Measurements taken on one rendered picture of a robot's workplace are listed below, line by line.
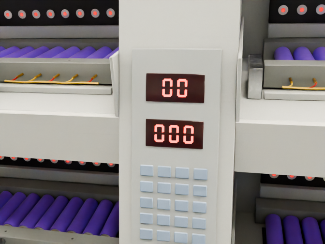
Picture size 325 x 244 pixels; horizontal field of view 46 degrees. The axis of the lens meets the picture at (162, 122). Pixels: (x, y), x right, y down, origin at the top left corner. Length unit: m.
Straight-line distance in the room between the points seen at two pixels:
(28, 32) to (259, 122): 0.35
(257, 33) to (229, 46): 0.20
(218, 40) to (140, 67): 0.06
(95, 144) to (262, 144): 0.14
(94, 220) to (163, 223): 0.17
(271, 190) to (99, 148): 0.24
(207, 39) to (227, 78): 0.03
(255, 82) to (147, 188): 0.13
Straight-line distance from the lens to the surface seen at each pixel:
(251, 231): 0.48
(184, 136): 0.30
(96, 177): 0.52
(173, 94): 0.30
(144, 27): 0.31
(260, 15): 0.50
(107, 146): 0.33
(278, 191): 0.49
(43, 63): 0.41
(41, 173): 0.56
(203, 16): 0.30
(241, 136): 0.30
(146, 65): 0.30
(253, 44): 0.50
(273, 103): 0.34
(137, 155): 0.31
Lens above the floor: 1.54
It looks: 8 degrees down
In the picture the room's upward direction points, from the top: 1 degrees clockwise
